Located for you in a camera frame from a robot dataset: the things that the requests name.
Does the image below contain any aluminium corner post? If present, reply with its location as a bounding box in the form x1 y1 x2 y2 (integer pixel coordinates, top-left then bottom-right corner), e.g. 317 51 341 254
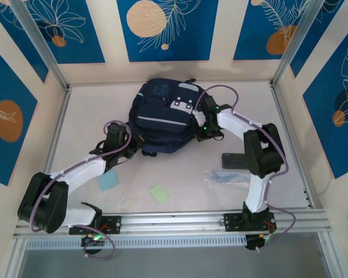
10 0 70 90
271 0 327 87

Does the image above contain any black right base connector box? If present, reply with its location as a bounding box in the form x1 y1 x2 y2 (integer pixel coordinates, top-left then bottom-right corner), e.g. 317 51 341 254
245 234 272 252

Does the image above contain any clear bag of pens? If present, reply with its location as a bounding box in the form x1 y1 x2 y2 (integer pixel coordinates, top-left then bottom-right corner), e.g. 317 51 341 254
204 169 253 191

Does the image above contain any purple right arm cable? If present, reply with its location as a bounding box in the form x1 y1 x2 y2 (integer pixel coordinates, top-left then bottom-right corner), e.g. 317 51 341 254
194 84 297 243

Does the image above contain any aluminium side rail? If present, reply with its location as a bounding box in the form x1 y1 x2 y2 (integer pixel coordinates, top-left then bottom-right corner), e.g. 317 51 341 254
270 83 318 210
30 85 73 215

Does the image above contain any aluminium cross rail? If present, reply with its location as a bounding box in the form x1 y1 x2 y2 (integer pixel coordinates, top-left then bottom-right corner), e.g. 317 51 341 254
13 208 333 240

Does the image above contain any black left base connector box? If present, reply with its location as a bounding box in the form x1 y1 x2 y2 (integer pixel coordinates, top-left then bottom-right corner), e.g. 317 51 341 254
81 235 105 255

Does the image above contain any grey slotted cable duct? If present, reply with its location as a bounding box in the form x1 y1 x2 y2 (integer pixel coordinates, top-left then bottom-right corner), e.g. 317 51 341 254
25 234 247 250

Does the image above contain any navy blue student backpack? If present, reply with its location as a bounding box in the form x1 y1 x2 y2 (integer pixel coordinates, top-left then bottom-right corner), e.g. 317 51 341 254
128 77 201 157

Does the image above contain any green sticky note pad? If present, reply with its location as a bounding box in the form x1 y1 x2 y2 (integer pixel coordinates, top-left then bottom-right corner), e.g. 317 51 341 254
149 184 171 206

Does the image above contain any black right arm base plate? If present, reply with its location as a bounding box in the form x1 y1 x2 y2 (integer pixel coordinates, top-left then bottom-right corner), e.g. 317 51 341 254
223 212 277 232

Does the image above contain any blue sticky note pad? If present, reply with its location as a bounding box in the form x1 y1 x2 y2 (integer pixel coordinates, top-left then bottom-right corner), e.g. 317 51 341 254
97 169 120 192

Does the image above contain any black base connector box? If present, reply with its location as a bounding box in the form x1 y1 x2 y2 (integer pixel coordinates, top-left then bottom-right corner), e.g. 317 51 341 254
81 235 105 255
245 234 272 252

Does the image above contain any black pencil case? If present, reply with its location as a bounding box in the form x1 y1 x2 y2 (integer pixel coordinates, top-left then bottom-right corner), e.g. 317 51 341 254
221 152 250 171

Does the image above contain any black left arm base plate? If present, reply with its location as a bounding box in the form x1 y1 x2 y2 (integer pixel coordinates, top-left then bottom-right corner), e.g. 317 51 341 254
68 214 122 235

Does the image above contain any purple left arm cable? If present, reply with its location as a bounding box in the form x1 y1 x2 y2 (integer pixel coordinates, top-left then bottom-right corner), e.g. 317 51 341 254
30 119 132 260

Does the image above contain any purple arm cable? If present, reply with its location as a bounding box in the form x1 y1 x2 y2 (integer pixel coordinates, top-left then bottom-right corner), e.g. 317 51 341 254
30 119 132 260
194 84 297 243

